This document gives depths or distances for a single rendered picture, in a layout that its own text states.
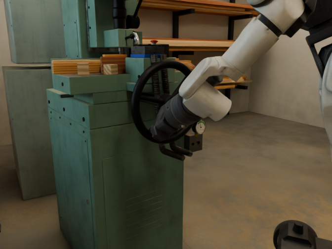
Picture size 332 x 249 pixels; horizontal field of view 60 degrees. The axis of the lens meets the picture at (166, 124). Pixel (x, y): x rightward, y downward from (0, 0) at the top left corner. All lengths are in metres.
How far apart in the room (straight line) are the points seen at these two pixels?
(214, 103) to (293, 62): 3.93
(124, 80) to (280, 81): 3.80
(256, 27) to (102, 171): 0.76
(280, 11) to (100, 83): 0.64
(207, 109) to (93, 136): 0.51
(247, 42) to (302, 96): 3.88
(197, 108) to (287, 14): 0.27
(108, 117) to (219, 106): 0.51
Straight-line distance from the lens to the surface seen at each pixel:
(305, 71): 4.48
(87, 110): 1.06
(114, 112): 1.09
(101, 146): 1.10
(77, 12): 1.41
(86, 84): 1.03
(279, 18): 0.66
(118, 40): 1.21
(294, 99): 4.59
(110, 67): 1.07
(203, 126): 1.28
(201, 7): 3.87
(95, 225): 1.22
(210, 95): 0.68
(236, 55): 0.66
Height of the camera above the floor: 0.98
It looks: 14 degrees down
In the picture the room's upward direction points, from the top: straight up
